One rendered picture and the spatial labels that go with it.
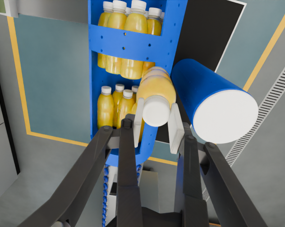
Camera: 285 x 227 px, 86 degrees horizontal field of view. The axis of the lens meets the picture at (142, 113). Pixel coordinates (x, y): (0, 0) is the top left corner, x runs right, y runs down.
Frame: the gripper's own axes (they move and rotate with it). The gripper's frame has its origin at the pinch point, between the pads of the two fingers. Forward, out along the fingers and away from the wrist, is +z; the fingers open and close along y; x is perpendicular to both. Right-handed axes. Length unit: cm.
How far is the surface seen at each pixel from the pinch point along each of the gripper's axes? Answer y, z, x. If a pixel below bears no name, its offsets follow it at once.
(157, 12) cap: -2.3, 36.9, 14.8
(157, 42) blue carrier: -1.0, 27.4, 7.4
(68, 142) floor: -99, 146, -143
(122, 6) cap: -12.3, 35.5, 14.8
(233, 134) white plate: 42, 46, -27
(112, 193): -12, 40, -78
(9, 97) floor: -167, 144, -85
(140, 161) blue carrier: 0.1, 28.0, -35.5
